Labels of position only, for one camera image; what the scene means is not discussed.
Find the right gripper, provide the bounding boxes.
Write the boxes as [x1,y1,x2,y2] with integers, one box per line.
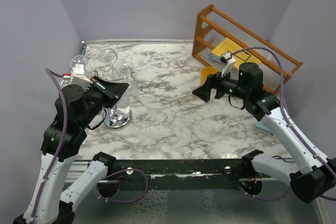
[193,66,249,102]

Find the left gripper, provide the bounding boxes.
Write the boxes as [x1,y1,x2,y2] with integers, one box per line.
[80,74,130,127]

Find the yellow plastic wine glass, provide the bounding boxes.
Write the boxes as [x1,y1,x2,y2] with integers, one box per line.
[200,66,218,85]

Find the clear wine glass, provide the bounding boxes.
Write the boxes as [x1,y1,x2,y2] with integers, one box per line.
[70,55,89,71]
[98,48,117,62]
[112,61,134,82]
[123,80,139,103]

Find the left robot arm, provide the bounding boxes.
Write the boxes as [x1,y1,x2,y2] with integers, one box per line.
[13,77,129,223]

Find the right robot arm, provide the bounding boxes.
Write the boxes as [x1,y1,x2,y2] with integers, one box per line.
[192,62,335,203]

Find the chrome wine glass rack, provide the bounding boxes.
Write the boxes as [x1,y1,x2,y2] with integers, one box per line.
[85,53,132,130]

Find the wooden shelf rack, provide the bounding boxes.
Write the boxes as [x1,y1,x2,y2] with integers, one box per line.
[192,5,303,94]

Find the blue patterned small item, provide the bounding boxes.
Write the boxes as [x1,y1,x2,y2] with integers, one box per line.
[209,52,221,62]

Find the yellow book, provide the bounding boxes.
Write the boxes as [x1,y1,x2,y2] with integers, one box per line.
[212,38,261,69]

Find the light blue eraser block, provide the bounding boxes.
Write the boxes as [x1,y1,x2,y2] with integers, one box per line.
[254,122,273,136]

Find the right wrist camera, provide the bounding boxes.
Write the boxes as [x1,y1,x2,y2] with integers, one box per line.
[219,52,236,77]

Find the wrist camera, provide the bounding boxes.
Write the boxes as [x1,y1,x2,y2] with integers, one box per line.
[60,63,92,91]
[219,52,236,77]

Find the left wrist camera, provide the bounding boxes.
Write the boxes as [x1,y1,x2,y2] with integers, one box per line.
[60,63,92,91]

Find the purple loop cable left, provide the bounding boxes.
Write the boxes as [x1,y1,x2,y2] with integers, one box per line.
[96,168,149,204]

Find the purple loop cable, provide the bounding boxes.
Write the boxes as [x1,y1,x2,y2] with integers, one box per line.
[243,155,297,202]
[96,168,149,204]

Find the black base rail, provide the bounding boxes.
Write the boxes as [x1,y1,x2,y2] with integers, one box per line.
[92,152,265,191]

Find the purple loop cable right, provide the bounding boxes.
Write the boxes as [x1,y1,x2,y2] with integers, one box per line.
[243,155,297,202]

